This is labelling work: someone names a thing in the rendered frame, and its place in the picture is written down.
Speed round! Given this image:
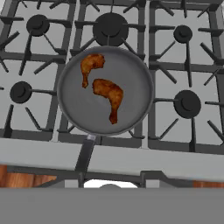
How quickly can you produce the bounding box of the wooden cupboard front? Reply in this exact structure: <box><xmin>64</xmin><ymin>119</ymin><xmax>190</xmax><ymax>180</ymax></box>
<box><xmin>192</xmin><ymin>180</ymin><xmax>224</xmax><ymax>189</ymax></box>
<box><xmin>0</xmin><ymin>164</ymin><xmax>58</xmax><ymax>189</ymax></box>

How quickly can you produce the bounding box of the large browned chicken drumstick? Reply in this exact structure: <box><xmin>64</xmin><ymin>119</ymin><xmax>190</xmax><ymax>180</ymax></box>
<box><xmin>91</xmin><ymin>78</ymin><xmax>125</xmax><ymax>126</ymax></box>

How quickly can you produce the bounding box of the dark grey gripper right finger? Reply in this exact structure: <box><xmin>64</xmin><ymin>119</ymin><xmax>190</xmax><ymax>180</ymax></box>
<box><xmin>139</xmin><ymin>171</ymin><xmax>194</xmax><ymax>189</ymax></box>

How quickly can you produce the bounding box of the dark grey frying pan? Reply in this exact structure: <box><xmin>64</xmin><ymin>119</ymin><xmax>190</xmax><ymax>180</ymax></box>
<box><xmin>56</xmin><ymin>45</ymin><xmax>155</xmax><ymax>173</ymax></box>

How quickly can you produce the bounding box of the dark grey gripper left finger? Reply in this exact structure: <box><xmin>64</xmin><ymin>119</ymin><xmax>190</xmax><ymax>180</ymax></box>
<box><xmin>37</xmin><ymin>171</ymin><xmax>87</xmax><ymax>189</ymax></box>

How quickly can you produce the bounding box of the small browned chicken drumstick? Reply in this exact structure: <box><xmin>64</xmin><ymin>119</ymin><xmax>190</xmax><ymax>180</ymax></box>
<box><xmin>80</xmin><ymin>52</ymin><xmax>106</xmax><ymax>89</ymax></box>

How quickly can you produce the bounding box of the steel gas hob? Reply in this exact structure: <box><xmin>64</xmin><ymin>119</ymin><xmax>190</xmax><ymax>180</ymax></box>
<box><xmin>0</xmin><ymin>0</ymin><xmax>224</xmax><ymax>183</ymax></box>

